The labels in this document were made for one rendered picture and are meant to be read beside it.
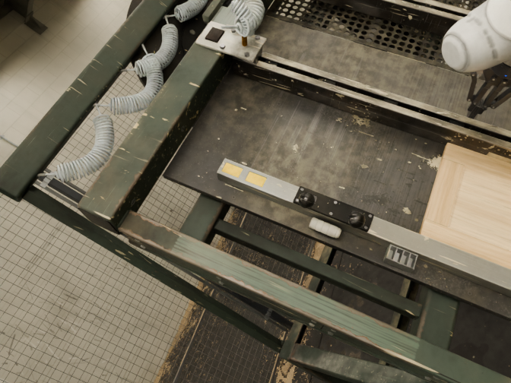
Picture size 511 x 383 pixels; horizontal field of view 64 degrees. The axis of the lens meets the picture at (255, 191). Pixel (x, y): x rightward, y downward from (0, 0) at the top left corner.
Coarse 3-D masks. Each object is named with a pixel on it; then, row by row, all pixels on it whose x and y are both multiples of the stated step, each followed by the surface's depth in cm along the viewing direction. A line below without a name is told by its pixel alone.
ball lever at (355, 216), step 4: (352, 212) 101; (356, 212) 90; (352, 216) 90; (356, 216) 89; (360, 216) 89; (348, 220) 91; (352, 220) 90; (356, 220) 89; (360, 220) 89; (364, 220) 90; (352, 224) 90; (356, 224) 89; (360, 224) 89; (356, 228) 91
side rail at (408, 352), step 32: (128, 224) 102; (160, 224) 101; (160, 256) 108; (192, 256) 98; (224, 256) 97; (256, 288) 94; (288, 288) 93; (320, 320) 90; (352, 320) 90; (384, 352) 87; (416, 352) 87; (448, 352) 87
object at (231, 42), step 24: (240, 0) 110; (216, 24) 125; (216, 48) 120; (240, 48) 120; (240, 72) 128; (264, 72) 123; (288, 72) 120; (312, 72) 120; (312, 96) 122; (336, 96) 118; (360, 96) 116; (384, 96) 115; (384, 120) 118; (408, 120) 114; (432, 120) 111; (456, 120) 111; (456, 144) 113; (480, 144) 110; (504, 144) 107
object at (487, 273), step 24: (264, 192) 107; (288, 192) 106; (312, 216) 106; (384, 240) 100; (408, 240) 99; (432, 240) 99; (432, 264) 100; (456, 264) 96; (480, 264) 96; (504, 288) 94
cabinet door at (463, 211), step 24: (456, 168) 110; (480, 168) 110; (504, 168) 110; (432, 192) 108; (456, 192) 107; (480, 192) 107; (504, 192) 107; (432, 216) 104; (456, 216) 104; (480, 216) 104; (504, 216) 104; (456, 240) 101; (480, 240) 101; (504, 240) 101; (504, 264) 98
